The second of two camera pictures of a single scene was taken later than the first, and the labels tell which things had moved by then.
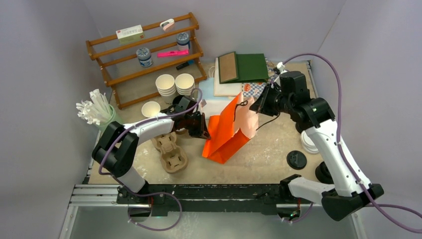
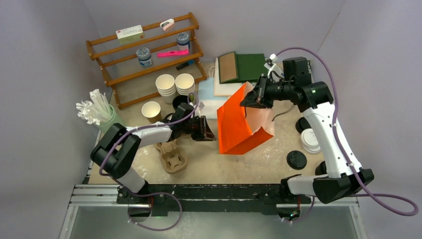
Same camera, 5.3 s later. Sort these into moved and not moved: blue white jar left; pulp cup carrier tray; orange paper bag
Moved: orange paper bag
Not moved: pulp cup carrier tray; blue white jar left
